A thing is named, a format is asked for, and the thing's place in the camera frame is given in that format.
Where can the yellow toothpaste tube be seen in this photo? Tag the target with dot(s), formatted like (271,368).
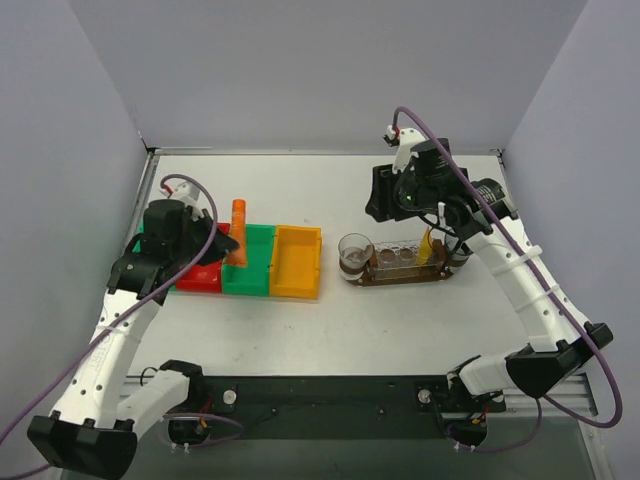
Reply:
(425,249)

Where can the orange toothpaste box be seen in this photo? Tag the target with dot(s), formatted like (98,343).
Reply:
(238,257)

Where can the aluminium frame rail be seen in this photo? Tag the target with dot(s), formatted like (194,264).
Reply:
(575,394)

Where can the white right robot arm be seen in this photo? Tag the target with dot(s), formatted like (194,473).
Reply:
(561,339)

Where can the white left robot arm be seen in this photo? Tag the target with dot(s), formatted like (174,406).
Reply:
(90,429)

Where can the yellow bin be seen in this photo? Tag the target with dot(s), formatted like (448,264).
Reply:
(295,264)

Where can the green bin with cups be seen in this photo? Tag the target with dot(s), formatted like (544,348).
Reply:
(252,280)

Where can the dark wooden oval tray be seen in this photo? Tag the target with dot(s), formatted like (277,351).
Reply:
(369,280)

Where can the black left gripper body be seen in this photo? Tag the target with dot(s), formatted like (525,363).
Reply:
(209,240)

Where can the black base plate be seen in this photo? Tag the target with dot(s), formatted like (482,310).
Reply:
(403,407)

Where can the red bin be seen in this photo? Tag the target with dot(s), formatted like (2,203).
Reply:
(202,279)

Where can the clear glass cup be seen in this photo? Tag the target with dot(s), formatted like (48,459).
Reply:
(457,252)
(355,250)

